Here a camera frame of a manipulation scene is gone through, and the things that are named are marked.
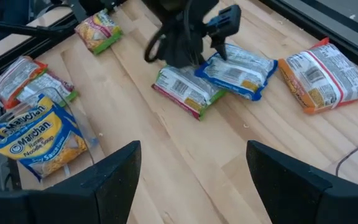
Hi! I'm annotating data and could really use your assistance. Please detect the blue Maruchan ramen pack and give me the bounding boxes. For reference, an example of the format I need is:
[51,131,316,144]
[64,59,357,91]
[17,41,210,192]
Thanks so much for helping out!
[194,42,279,102]
[0,95,55,139]
[0,104,89,182]

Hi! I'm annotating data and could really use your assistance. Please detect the clear plastic bin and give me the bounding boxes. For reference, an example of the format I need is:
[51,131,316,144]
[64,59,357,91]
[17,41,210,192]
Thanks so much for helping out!
[0,86,101,184]

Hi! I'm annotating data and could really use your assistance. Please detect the orange Maruchan ramen pack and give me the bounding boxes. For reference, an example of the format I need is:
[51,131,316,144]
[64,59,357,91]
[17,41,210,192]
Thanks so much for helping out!
[277,37,358,115]
[0,55,48,110]

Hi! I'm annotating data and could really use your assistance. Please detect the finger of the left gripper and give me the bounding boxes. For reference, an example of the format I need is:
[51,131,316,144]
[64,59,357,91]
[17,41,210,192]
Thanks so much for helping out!
[206,4,242,62]
[162,32,206,68]

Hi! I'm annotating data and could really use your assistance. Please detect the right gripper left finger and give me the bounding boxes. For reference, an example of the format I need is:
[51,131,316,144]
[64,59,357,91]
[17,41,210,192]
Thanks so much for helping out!
[52,140,142,224]

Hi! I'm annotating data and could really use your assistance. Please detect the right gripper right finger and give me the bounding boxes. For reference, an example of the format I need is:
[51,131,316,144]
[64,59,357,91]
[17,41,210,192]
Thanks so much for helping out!
[246,139,334,224]

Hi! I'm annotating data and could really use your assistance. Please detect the green pink Maruchan ramen pack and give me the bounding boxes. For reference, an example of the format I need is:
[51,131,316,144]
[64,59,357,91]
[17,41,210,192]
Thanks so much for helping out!
[16,70,80,108]
[152,64,228,121]
[74,8,124,56]

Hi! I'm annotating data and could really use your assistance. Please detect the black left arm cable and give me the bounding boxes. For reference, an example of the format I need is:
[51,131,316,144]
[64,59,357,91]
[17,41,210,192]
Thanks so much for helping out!
[144,29,167,64]

